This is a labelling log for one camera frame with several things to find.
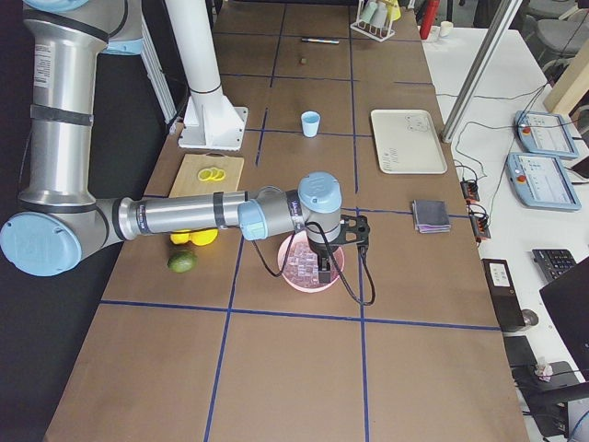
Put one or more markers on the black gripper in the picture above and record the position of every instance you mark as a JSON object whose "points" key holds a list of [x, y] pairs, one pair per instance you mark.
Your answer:
{"points": [[321, 254]]}

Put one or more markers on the light blue paper cup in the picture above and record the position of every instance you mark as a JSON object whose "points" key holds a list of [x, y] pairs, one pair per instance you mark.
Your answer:
{"points": [[310, 121]]}

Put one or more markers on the steel muddler black tip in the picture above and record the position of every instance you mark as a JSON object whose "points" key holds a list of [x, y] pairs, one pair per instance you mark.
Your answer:
{"points": [[320, 40]]}

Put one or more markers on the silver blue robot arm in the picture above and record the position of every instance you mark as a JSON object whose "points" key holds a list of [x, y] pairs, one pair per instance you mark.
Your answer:
{"points": [[60, 222]]}

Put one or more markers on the pile of clear ice cubes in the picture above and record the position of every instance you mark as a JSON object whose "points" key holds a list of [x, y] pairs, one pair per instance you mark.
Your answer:
{"points": [[301, 270]]}

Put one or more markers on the mint green cup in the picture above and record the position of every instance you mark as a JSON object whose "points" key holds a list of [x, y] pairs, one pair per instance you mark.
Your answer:
{"points": [[368, 12]]}

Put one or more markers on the grey white cup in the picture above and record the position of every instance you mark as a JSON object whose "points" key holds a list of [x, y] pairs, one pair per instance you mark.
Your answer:
{"points": [[379, 18]]}

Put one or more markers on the yellow cup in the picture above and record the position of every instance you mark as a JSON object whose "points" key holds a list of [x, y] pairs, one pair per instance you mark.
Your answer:
{"points": [[393, 10]]}

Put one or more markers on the small white cup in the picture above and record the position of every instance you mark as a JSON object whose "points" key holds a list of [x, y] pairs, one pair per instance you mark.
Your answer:
{"points": [[445, 28]]}

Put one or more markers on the pink bowl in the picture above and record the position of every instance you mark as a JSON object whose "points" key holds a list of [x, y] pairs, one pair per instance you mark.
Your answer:
{"points": [[284, 251]]}

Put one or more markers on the folded grey cloth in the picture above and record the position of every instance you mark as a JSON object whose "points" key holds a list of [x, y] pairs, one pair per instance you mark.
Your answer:
{"points": [[430, 216]]}

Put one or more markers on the yellow lemon near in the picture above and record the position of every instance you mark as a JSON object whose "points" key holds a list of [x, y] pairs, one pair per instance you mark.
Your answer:
{"points": [[203, 237]]}

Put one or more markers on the yellow lemon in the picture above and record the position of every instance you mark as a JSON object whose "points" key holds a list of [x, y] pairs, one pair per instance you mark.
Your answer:
{"points": [[203, 237], [180, 237]]}

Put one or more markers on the lemon slices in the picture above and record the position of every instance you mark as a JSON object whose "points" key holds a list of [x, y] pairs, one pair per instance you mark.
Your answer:
{"points": [[211, 174]]}

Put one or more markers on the green lime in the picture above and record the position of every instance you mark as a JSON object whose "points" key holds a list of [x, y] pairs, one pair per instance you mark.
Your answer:
{"points": [[182, 261]]}

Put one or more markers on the wooden cutting board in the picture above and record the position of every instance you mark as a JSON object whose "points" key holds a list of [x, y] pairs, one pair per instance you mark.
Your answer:
{"points": [[187, 183]]}

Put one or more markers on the cream bear tray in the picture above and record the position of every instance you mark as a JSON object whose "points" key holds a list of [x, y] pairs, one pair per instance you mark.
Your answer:
{"points": [[406, 142]]}

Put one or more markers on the yellow lemon far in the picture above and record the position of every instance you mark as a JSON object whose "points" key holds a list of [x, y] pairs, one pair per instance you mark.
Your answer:
{"points": [[180, 237]]}

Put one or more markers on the orange black usb hub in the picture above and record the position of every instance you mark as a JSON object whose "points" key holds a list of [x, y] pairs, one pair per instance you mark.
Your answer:
{"points": [[479, 220]]}

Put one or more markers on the black box device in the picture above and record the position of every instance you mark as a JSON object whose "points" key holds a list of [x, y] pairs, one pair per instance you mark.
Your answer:
{"points": [[503, 297]]}

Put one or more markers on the computer mouse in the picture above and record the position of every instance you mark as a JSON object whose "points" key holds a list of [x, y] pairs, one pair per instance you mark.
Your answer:
{"points": [[530, 318]]}

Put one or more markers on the near teach pendant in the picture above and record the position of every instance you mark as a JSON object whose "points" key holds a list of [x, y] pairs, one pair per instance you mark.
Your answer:
{"points": [[540, 181]]}

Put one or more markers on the teach pendant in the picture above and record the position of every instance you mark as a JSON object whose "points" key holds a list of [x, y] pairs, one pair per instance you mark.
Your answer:
{"points": [[540, 181], [542, 132]]}

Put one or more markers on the black keyboard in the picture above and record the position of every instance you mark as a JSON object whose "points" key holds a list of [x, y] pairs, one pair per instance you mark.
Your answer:
{"points": [[553, 262]]}

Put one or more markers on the black monitor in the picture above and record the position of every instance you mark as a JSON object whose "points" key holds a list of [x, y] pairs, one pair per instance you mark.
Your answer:
{"points": [[566, 301]]}

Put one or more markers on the far teach pendant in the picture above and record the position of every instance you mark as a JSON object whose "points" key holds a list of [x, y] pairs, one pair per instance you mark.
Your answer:
{"points": [[542, 132]]}

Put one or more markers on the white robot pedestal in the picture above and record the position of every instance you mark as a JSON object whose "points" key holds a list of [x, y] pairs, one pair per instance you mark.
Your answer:
{"points": [[210, 121]]}

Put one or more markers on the white wire cup rack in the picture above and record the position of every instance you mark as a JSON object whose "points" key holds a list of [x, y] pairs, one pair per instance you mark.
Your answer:
{"points": [[367, 30]]}

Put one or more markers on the aluminium frame post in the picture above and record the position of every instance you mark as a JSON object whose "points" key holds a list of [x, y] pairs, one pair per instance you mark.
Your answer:
{"points": [[501, 22]]}

